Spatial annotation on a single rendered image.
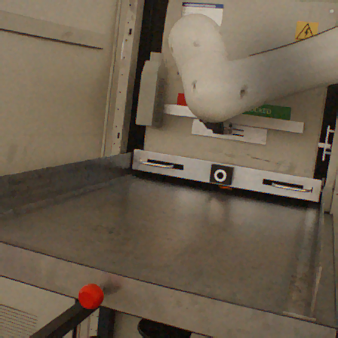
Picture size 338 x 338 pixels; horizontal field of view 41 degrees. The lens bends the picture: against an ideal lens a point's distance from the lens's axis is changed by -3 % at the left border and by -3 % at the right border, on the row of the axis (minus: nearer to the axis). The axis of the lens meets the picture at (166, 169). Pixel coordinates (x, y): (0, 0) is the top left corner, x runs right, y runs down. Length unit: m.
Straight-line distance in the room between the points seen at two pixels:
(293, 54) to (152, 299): 0.48
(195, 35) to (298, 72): 0.20
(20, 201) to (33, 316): 0.77
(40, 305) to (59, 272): 0.92
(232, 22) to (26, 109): 0.60
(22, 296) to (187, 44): 1.06
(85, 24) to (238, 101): 0.61
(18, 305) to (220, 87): 1.10
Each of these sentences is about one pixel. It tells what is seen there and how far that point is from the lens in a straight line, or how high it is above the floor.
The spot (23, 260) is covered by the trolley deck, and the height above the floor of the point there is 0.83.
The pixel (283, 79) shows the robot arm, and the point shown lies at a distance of 0.84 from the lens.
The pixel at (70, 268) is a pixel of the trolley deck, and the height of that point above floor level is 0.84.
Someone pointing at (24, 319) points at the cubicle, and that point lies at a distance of 1.67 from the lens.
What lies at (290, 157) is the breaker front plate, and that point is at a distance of 1.28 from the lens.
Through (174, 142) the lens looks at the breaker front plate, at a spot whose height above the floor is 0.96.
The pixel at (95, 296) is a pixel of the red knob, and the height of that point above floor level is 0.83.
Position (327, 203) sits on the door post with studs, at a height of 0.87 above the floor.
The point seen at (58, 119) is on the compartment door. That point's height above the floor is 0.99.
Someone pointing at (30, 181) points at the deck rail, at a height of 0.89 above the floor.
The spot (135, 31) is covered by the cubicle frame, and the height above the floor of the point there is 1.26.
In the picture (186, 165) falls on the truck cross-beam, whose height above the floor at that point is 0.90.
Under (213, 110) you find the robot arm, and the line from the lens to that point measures 0.82.
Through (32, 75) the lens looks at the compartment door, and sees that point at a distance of 1.21.
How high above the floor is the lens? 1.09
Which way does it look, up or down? 9 degrees down
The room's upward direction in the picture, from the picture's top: 7 degrees clockwise
